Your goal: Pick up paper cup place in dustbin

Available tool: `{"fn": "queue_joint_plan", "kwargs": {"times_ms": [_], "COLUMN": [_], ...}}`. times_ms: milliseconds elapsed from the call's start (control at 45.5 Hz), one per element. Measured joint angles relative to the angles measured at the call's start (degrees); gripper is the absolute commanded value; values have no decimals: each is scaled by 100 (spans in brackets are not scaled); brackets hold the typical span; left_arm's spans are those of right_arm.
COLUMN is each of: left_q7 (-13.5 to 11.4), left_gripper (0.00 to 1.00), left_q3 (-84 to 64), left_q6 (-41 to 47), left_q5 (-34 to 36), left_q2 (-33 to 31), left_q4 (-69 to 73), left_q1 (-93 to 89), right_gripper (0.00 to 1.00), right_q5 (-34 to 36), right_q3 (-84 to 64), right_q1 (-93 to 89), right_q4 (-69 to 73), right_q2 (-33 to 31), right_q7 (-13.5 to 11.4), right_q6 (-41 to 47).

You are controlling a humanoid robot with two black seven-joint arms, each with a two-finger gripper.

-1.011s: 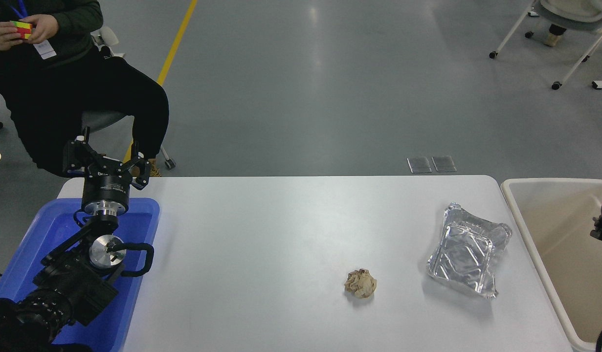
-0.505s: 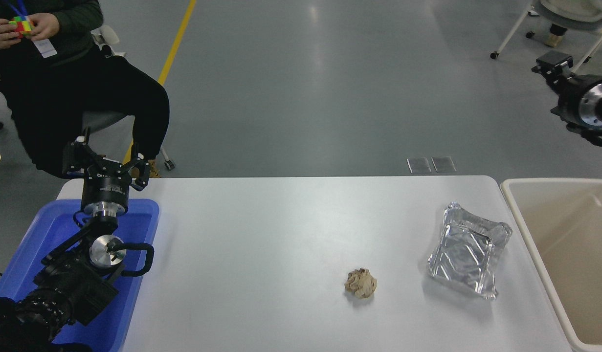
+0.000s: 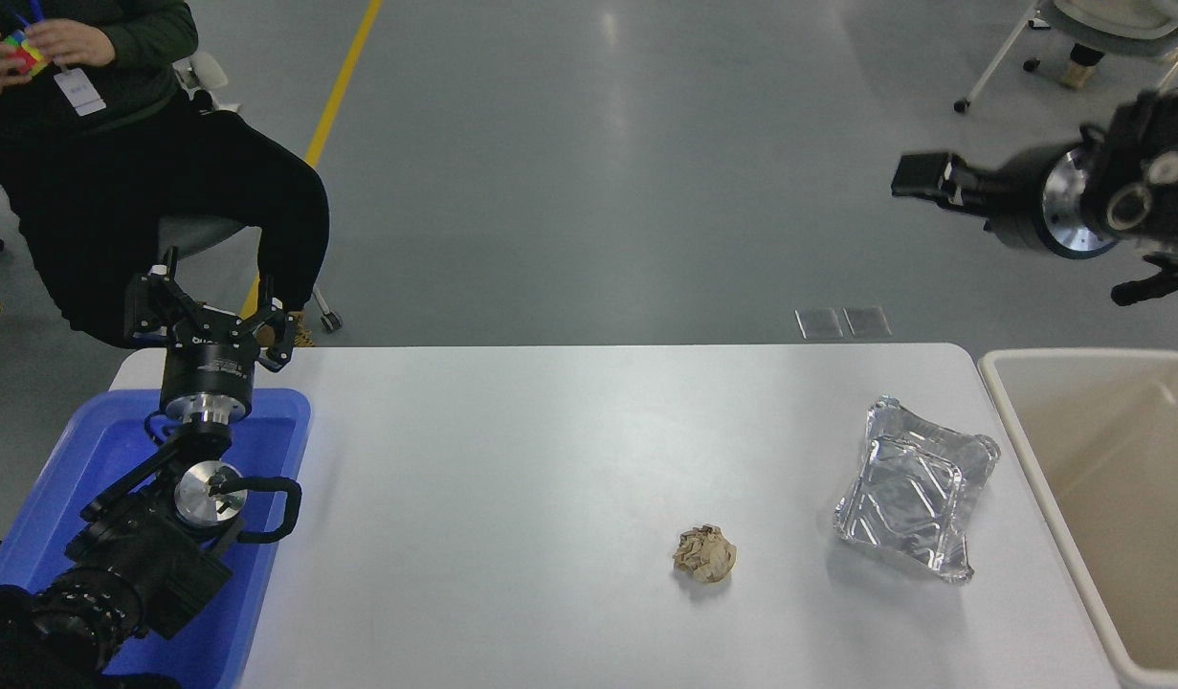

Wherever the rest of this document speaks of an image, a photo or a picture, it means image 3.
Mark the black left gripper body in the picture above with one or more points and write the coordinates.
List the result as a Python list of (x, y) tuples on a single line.
[(206, 366)]

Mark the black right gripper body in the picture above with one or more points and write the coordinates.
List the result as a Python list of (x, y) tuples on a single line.
[(1019, 196)]

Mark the colourful puzzle cube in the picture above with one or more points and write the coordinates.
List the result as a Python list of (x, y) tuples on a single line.
[(26, 53)]

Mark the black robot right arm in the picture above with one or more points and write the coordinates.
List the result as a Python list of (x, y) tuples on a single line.
[(1148, 172)]

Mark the person's left hand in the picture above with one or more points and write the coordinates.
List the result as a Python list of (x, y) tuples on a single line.
[(77, 40)]

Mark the white grey wheeled chair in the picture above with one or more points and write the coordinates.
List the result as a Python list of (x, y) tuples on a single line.
[(1115, 24), (196, 234)]

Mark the person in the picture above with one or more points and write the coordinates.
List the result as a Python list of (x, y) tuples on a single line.
[(120, 191), (1086, 59)]

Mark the blue plastic tray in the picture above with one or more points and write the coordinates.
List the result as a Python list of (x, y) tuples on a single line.
[(100, 450)]

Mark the grey floor outlet plate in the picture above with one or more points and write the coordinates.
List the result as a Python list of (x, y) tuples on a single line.
[(867, 321), (820, 322)]

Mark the white ID badge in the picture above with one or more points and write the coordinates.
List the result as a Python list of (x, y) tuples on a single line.
[(79, 93)]

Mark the silver foil tray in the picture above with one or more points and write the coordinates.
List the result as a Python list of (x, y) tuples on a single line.
[(919, 488)]

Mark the large pale bin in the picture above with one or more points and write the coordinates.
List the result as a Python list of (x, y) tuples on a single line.
[(1124, 498)]

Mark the crumpled tan paper ball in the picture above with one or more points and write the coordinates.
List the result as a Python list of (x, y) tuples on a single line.
[(705, 555)]

